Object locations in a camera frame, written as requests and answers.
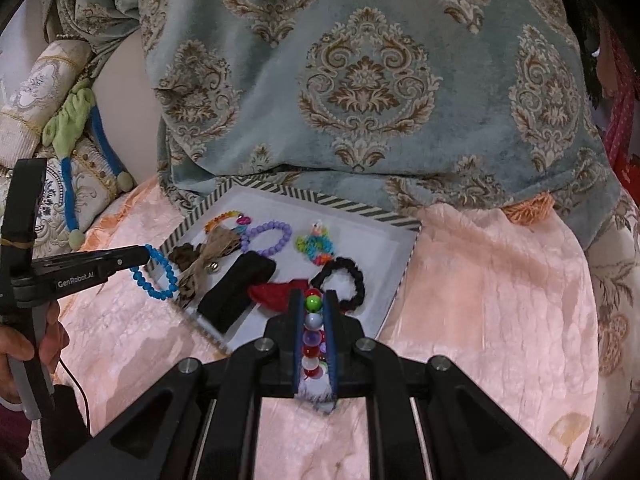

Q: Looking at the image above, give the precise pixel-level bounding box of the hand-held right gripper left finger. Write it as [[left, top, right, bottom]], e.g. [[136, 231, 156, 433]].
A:
[[50, 290, 304, 480]]

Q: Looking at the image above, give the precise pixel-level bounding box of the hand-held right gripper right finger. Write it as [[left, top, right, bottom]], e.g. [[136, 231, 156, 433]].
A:
[[324, 291, 571, 480]]

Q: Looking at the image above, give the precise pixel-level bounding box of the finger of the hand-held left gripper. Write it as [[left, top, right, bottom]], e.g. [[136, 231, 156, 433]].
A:
[[32, 244, 152, 281]]

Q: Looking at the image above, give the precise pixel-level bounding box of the multicolour bead bracelet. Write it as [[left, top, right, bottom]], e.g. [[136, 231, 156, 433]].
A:
[[300, 287, 334, 382]]

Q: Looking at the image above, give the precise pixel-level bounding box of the red satin hair bow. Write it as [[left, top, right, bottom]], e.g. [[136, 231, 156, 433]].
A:
[[247, 279, 307, 319]]

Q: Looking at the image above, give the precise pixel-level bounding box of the blue bead bracelet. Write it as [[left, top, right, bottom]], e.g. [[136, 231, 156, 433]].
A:
[[129, 243, 180, 302]]

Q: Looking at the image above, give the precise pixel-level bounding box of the striped white cardboard box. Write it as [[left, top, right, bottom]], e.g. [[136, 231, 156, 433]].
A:
[[157, 177, 424, 357]]

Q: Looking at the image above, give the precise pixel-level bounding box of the person's left forearm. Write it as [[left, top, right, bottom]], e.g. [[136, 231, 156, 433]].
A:
[[0, 404, 32, 467]]

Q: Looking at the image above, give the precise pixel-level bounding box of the person's left hand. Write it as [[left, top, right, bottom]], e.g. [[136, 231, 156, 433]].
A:
[[0, 302, 72, 406]]

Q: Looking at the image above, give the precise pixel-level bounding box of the black scrunchie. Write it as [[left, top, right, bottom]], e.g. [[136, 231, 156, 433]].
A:
[[310, 255, 369, 314]]

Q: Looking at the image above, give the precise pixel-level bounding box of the black velvet hair accessory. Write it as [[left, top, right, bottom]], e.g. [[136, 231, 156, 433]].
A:
[[196, 251, 278, 334]]

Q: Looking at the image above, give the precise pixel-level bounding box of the leopard burlap bow with bells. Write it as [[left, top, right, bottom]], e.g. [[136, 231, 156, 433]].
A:
[[167, 227, 244, 309]]

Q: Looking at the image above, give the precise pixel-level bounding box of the green and blue plush toy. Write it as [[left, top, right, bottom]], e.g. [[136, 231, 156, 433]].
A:
[[42, 79, 134, 252]]

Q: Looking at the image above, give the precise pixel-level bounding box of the beige sofa backrest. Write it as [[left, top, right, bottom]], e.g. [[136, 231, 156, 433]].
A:
[[94, 29, 172, 187]]

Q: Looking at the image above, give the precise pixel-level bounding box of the cream bolster pillow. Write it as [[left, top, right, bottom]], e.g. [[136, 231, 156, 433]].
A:
[[0, 37, 94, 169]]

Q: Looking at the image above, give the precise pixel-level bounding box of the gold fan tassel earring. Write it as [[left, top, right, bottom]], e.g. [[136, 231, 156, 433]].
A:
[[549, 411, 594, 462]]

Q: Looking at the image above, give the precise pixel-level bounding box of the beige floral cushion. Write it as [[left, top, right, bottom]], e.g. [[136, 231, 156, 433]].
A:
[[579, 189, 640, 462]]

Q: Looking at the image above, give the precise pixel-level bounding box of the teal damask cushion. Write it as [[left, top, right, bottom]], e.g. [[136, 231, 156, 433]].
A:
[[137, 0, 624, 237]]

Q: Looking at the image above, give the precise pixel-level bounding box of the rainbow loom band bracelet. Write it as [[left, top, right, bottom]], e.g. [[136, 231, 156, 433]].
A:
[[294, 219, 335, 266]]

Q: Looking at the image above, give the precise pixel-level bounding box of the purple bead bracelet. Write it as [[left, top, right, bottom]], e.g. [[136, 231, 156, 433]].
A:
[[239, 219, 294, 257]]

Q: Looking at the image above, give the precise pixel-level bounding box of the orange bead bracelet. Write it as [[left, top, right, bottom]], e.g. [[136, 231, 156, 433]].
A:
[[203, 209, 251, 236]]

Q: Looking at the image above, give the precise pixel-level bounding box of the black cable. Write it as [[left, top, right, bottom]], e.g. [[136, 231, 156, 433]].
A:
[[57, 357, 94, 442]]

